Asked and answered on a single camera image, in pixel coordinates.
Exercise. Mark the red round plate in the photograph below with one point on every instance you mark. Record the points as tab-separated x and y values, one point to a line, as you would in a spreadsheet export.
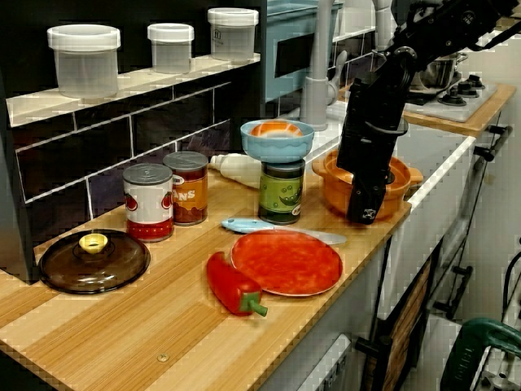
285	262

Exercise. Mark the wood panel cabinet door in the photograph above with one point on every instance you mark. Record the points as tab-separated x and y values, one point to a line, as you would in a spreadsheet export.
407	317

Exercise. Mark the brown transparent pot lid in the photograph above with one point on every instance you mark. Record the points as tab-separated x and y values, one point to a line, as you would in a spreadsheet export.
93	269

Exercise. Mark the tomato print toy can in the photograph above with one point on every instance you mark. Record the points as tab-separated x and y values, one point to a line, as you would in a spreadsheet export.
148	207

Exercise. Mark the small metal pot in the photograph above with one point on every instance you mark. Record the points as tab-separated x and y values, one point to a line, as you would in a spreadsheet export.
439	71

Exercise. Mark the white toy kitchen cabinet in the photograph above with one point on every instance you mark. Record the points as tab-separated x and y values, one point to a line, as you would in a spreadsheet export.
431	183

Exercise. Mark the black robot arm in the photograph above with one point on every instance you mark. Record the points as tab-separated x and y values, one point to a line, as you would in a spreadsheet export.
447	20

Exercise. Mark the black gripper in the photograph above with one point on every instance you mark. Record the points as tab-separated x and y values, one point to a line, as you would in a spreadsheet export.
370	130

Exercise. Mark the small white lidded jar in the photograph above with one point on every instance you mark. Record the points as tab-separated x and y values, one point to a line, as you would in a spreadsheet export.
171	49

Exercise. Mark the orange white salmon sushi toy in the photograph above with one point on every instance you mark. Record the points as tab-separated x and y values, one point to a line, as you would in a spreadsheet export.
277	130

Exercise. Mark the teal plastic bin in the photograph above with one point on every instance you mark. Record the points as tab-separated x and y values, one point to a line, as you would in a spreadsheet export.
289	24

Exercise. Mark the cream plastic jug bottle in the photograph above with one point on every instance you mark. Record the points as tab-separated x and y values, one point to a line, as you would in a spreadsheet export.
240	169

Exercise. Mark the grey toy dispenser panel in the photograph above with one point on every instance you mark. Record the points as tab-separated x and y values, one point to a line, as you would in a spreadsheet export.
335	366

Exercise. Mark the orange plastic toy pot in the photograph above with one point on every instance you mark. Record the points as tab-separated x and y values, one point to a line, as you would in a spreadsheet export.
334	191

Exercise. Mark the orange beans toy can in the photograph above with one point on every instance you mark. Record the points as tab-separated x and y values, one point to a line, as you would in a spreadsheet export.
191	195

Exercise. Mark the dark grey cabinet post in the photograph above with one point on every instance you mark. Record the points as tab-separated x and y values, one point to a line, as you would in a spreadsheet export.
248	106
16	183

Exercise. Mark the grey toy faucet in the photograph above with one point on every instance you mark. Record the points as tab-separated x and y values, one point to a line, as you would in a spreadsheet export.
315	93

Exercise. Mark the light blue plastic bowl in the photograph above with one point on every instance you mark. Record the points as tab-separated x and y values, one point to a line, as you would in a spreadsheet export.
277	148

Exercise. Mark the green bar clamp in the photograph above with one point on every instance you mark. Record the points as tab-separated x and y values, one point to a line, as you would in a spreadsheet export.
480	346

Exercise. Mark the white toy stove top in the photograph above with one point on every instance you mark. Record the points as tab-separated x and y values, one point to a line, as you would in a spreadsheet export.
460	106

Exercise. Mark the white lidded plastic jar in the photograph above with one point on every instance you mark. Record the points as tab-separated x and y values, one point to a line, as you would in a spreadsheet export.
83	65
234	36

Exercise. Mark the black tile backsplash shelf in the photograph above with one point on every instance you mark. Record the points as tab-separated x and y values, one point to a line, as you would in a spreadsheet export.
102	134

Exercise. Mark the red toy bell pepper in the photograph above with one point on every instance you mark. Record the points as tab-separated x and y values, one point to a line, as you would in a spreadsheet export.
228	285

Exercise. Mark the green pea can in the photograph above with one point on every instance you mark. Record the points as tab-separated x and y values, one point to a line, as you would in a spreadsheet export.
281	195

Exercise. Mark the wooden stove countertop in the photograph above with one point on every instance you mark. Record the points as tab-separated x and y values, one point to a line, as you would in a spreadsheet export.
468	126

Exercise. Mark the wooden countertop board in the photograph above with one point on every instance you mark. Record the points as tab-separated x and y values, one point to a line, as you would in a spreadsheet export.
142	326

